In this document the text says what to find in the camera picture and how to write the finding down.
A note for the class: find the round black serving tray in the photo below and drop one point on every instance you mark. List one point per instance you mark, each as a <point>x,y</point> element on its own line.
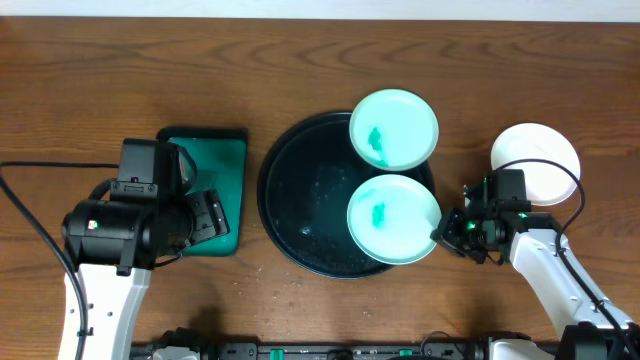
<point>303,191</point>

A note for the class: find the white plate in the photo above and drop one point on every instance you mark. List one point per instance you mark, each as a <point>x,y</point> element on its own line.
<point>537,149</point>

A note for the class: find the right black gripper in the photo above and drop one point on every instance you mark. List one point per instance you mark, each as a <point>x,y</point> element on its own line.
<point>455,230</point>

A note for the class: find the rectangular green water tray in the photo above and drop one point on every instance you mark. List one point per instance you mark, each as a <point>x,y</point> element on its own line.
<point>220,156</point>

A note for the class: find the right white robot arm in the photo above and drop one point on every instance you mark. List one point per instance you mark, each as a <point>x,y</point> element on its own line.
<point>498,218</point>

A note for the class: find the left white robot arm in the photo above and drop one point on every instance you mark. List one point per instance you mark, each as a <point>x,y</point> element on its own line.
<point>147,217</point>

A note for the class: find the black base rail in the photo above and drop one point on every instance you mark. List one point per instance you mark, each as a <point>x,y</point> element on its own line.
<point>189,344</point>

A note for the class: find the mint green plate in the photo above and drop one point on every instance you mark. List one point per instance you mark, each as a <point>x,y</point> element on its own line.
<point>394,130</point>
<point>391,218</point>

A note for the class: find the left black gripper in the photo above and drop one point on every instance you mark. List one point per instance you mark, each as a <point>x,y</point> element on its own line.
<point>201,216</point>

